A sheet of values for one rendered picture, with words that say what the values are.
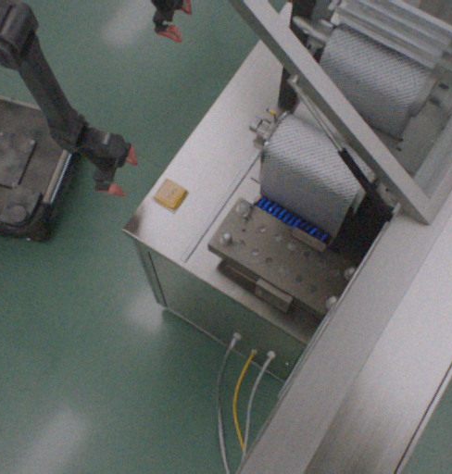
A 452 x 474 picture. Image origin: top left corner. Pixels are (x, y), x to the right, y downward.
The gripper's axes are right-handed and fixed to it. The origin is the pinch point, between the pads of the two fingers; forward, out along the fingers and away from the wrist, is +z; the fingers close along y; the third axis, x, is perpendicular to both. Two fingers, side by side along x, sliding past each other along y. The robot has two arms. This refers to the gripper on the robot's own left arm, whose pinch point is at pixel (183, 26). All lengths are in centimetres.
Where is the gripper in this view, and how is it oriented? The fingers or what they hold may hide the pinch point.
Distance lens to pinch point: 215.5
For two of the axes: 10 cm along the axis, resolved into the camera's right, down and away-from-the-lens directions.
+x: -8.4, -0.7, 5.5
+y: 2.8, -9.1, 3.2
